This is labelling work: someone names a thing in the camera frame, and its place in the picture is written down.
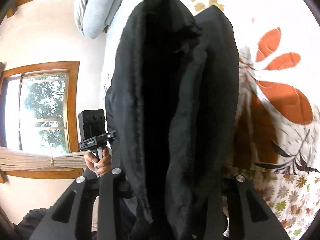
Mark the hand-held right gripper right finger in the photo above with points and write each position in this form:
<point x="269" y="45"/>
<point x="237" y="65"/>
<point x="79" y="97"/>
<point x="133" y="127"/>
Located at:
<point x="252" y="212"/>

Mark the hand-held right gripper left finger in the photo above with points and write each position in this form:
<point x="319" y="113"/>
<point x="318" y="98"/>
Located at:
<point x="108" y="205"/>

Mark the black pants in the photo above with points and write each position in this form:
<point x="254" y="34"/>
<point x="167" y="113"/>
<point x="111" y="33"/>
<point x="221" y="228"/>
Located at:
<point x="212" y="80"/>

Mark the person's left hand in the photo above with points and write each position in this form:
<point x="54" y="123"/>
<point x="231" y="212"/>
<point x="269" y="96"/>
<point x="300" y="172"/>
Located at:
<point x="105" y="163"/>

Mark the beige curtain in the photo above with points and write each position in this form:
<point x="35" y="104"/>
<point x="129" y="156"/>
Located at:
<point x="37" y="158"/>

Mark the person's dark clothing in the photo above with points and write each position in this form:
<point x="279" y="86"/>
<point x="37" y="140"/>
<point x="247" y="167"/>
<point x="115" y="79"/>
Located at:
<point x="27" y="222"/>

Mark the grey pillow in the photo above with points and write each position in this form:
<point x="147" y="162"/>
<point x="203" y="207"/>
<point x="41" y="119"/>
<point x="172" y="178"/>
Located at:
<point x="120" y="2"/>
<point x="95" y="10"/>

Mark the floral printed bedsheet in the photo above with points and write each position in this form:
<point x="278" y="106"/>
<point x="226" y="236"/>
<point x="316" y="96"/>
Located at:
<point x="275" y="17"/>

